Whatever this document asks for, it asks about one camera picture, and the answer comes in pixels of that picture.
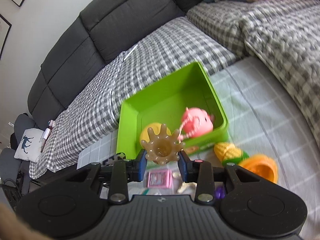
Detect pink card pack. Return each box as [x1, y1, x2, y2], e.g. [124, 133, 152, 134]
[147, 169, 172, 189]

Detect brown rubber hand toy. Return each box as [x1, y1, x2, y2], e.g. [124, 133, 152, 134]
[140, 124, 185, 166]

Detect yellow toy corn cob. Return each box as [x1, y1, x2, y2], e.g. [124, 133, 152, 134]
[214, 142, 249, 164]

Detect pink pig toy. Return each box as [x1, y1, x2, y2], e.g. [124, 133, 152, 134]
[178, 107, 215, 142]

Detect orange plastic toy bowl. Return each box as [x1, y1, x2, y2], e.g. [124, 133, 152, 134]
[239, 154, 278, 184]

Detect beige starfish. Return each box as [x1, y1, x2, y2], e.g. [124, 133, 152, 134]
[172, 171, 197, 194]

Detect clear cotton swab jar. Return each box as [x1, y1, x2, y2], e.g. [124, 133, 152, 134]
[128, 181, 174, 197]

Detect green plastic storage box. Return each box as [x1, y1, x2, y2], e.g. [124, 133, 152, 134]
[116, 62, 228, 159]

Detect light grid ottoman cloth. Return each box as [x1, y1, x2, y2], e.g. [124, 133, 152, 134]
[77, 57, 319, 239]

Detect pink bottle on sofa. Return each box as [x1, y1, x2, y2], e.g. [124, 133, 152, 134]
[41, 120, 56, 152]

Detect white deer print pillow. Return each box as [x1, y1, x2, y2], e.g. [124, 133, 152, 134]
[14, 128, 43, 163]

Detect dark grey sofa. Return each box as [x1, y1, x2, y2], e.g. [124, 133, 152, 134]
[22, 0, 201, 129]

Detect grey checkered sofa cover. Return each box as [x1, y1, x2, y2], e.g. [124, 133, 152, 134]
[29, 0, 319, 179]

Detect grey patterned quilt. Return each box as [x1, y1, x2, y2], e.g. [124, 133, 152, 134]
[241, 3, 319, 142]

